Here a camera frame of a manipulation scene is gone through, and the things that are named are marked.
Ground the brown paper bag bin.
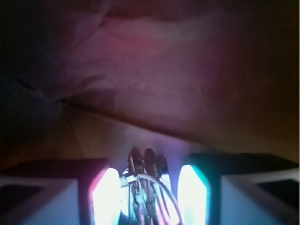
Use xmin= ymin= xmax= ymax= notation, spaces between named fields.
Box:
xmin=0 ymin=0 xmax=300 ymax=167

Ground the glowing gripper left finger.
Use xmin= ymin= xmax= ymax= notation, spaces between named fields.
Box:
xmin=0 ymin=158 xmax=120 ymax=225

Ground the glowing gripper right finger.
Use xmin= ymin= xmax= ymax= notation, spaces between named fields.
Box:
xmin=177 ymin=153 xmax=300 ymax=225

